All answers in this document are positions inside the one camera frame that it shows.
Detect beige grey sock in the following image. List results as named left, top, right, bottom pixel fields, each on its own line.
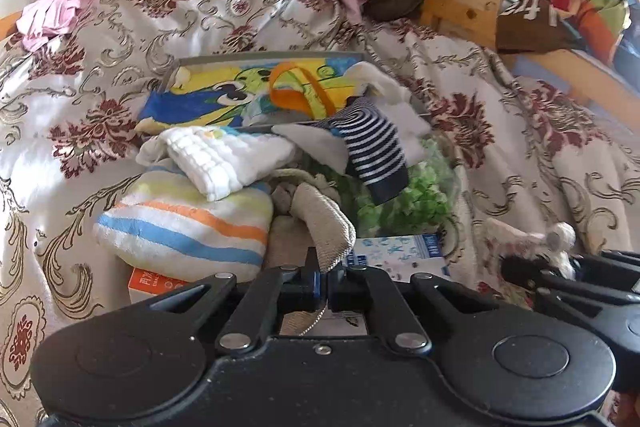
left=270, top=169, right=357, bottom=338

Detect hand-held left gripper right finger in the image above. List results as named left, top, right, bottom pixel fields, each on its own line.
left=330, top=264, right=501, bottom=353

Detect white quilted gauze cloth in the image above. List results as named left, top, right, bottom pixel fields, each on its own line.
left=137, top=127, right=302, bottom=202

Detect brown printed cloth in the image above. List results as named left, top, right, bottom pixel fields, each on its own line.
left=495, top=0, right=591, bottom=55

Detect pastel striped towel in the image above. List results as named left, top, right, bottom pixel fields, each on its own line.
left=92, top=164, right=275, bottom=283

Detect floral bedspread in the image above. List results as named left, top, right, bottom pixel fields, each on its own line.
left=0, top=0, right=640, bottom=427

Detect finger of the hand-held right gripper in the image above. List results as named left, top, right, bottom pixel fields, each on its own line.
left=572, top=251, right=640, bottom=294
left=500, top=257, right=640, bottom=358

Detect white grey sock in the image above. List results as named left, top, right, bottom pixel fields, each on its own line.
left=272, top=61, right=432, bottom=174

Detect blue jeans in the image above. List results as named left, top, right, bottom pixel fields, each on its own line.
left=612, top=22, right=640, bottom=70

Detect blue print tissue box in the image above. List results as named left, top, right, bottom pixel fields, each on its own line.
left=345, top=232, right=446, bottom=284

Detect navy white striped sock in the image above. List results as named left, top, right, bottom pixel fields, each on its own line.
left=325, top=97, right=410, bottom=204

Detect orange white box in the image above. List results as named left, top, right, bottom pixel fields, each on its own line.
left=125, top=267, right=201, bottom=308

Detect bag of green pieces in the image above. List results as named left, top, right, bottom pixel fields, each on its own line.
left=300, top=132, right=458, bottom=239

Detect wooden bed frame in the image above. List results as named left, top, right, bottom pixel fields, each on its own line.
left=419, top=0, right=640, bottom=108

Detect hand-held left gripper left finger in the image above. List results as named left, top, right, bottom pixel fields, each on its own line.
left=132, top=249, right=327, bottom=352

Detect cartoon print cloth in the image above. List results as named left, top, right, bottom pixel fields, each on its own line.
left=137, top=59, right=371, bottom=132

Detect colourful patchwork cloth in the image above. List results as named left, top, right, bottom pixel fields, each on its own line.
left=545, top=0, right=633, bottom=62

